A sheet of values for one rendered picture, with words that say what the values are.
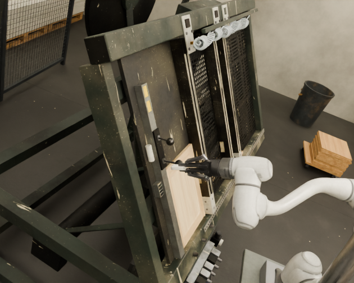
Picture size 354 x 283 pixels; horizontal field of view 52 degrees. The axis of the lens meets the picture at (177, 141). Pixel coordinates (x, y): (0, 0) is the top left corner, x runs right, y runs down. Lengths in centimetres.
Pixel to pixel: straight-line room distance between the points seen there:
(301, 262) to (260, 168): 79
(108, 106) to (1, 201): 104
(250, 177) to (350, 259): 62
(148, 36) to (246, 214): 84
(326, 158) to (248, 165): 374
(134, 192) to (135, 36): 64
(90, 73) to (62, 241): 100
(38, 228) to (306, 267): 143
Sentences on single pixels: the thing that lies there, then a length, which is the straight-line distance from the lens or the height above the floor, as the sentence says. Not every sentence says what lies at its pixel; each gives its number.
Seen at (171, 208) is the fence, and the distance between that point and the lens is 186.
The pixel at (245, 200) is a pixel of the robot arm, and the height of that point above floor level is 157.
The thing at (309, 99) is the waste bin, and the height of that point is 49.
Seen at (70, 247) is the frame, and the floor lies 79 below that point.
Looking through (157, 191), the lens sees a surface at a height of 126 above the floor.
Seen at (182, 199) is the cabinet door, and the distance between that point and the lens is 203.
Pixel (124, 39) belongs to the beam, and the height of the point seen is 193.
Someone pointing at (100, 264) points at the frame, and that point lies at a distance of 202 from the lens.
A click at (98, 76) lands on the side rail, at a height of 179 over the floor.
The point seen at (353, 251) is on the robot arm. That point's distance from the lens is 180.
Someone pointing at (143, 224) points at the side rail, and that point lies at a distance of 163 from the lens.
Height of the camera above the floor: 241
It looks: 32 degrees down
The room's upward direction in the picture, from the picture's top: 21 degrees clockwise
